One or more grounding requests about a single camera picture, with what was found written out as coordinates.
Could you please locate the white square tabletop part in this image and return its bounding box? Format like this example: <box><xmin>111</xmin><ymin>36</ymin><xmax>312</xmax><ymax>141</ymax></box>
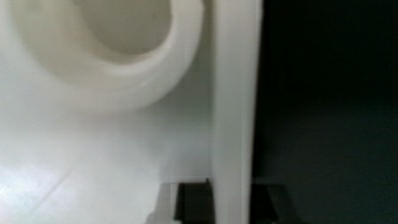
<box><xmin>0</xmin><ymin>0</ymin><xmax>262</xmax><ymax>224</ymax></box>

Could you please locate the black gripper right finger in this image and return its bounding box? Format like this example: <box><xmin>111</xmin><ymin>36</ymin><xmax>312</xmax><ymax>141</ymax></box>
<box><xmin>251</xmin><ymin>184</ymin><xmax>296</xmax><ymax>224</ymax></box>

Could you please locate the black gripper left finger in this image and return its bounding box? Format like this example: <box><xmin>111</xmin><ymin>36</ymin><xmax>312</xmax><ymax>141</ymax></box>
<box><xmin>173</xmin><ymin>181</ymin><xmax>212</xmax><ymax>224</ymax></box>

